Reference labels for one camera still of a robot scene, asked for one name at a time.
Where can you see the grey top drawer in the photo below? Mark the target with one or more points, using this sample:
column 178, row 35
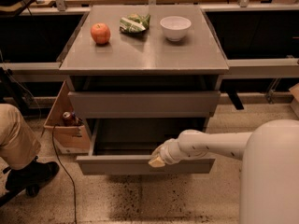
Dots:
column 135, row 104

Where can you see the black shoe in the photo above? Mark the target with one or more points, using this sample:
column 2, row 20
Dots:
column 34, row 173

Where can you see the grey drawer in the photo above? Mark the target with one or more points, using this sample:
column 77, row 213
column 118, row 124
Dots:
column 124, row 146
column 135, row 104

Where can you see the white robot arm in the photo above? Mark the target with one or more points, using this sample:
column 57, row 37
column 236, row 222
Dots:
column 269, row 186

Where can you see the red soda can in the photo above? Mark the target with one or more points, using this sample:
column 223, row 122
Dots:
column 69, row 119

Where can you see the grey drawer cabinet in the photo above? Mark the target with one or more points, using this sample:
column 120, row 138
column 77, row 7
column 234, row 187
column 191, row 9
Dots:
column 146, row 61

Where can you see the red apple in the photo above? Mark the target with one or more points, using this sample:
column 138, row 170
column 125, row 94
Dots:
column 100, row 33

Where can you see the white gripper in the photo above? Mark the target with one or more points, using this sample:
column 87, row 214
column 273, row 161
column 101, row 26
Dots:
column 168, row 153

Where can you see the person leg beige trousers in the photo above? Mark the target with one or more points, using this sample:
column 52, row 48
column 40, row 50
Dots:
column 18, row 143

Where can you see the green chip bag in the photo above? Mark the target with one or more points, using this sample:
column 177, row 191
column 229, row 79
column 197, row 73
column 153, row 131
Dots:
column 134, row 24

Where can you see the black chair base wheel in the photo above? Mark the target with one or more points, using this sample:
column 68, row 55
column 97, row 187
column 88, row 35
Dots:
column 30, row 189

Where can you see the white bowl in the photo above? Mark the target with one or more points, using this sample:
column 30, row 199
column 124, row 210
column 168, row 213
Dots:
column 175, row 28

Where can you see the wooden box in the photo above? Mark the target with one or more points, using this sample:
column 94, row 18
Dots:
column 69, row 139

